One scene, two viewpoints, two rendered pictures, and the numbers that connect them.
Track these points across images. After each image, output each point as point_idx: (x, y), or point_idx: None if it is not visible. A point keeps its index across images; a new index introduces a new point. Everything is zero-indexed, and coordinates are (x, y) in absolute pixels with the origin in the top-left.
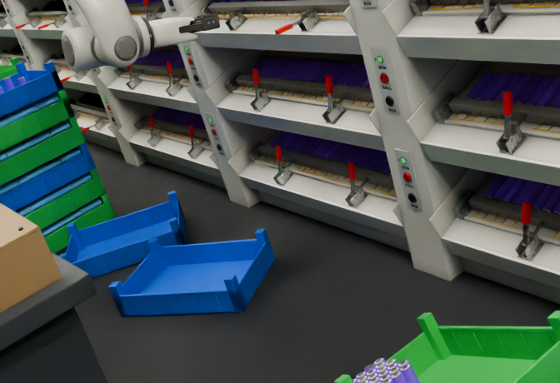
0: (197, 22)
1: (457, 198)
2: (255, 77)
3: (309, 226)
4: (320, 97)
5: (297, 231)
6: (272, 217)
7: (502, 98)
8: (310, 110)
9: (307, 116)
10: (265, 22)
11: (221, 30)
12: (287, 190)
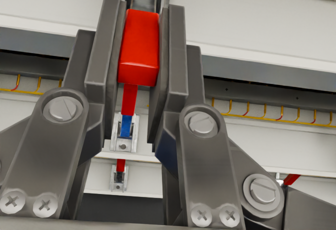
0: (272, 210)
1: None
2: (133, 104)
3: (151, 200)
4: (273, 108)
5: (145, 216)
6: (81, 205)
7: None
8: (275, 141)
9: (283, 158)
10: (309, 5)
11: (36, 13)
12: (139, 196)
